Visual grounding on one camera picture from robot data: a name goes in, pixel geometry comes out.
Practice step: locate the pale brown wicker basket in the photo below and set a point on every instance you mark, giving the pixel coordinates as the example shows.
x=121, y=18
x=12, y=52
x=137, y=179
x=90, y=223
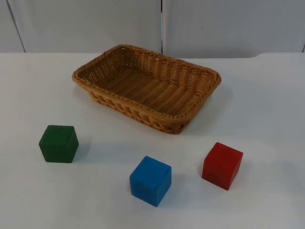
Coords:
x=152, y=90

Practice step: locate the blue cube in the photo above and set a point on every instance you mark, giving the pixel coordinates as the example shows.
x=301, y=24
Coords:
x=150, y=177

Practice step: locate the red cube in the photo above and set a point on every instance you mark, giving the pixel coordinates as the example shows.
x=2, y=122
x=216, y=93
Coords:
x=221, y=165

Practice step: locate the green cube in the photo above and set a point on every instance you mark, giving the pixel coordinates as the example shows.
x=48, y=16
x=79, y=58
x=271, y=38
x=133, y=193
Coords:
x=58, y=144

